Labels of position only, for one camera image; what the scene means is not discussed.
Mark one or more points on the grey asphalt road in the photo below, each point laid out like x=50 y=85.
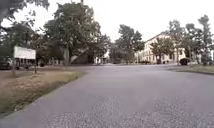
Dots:
x=128 y=86

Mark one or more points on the pale long building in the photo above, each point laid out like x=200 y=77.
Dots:
x=151 y=50

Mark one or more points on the large green tree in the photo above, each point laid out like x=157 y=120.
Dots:
x=73 y=30

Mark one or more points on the dark vehicle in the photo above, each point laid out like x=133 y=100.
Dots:
x=184 y=61

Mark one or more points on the white sign board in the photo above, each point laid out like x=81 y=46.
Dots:
x=24 y=52

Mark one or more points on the row of trees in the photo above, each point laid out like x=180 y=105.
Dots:
x=191 y=40

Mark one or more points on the dry grass patch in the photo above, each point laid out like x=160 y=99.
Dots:
x=21 y=85

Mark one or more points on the grass verge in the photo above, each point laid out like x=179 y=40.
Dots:
x=201 y=68

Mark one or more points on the dark tree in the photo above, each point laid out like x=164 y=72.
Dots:
x=8 y=30

